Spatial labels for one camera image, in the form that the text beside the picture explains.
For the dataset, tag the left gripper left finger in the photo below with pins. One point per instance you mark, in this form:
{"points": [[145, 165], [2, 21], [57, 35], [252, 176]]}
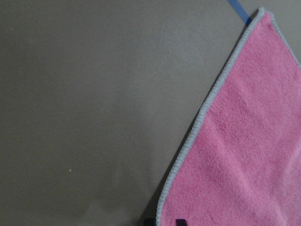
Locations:
{"points": [[149, 222]]}

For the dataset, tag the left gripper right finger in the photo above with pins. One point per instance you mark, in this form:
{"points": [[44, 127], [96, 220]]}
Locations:
{"points": [[180, 222]]}

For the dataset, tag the pink towel with grey edging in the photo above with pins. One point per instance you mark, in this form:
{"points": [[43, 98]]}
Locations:
{"points": [[241, 162]]}

